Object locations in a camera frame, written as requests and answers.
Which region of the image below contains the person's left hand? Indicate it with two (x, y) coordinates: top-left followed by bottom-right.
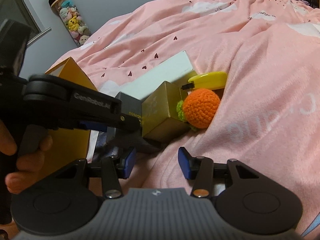
(1, 121), (53, 194)

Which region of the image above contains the gold gift box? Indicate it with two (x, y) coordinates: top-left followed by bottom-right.
(142, 81), (190, 143)

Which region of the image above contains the large orange storage box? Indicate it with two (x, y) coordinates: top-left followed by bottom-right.
(39, 57), (97, 179)

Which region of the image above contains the orange crochet tangerine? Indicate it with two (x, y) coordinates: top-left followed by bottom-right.
(176, 88), (221, 129)

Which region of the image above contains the dark grey gift box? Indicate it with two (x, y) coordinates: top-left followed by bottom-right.
(106, 91), (143, 143)

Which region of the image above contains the long white box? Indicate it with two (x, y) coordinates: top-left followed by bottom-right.
(119, 50), (199, 100)

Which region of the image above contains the yellow tape measure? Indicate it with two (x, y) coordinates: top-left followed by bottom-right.
(181, 72), (228, 90)

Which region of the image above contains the clear tube of plush toys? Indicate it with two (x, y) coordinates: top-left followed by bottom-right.
(51, 0), (91, 47)

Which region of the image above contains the pink cloud duvet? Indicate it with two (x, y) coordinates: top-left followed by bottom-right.
(64, 0), (319, 239)

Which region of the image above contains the window with grey frame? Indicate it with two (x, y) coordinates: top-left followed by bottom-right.
(1, 0), (52, 46)

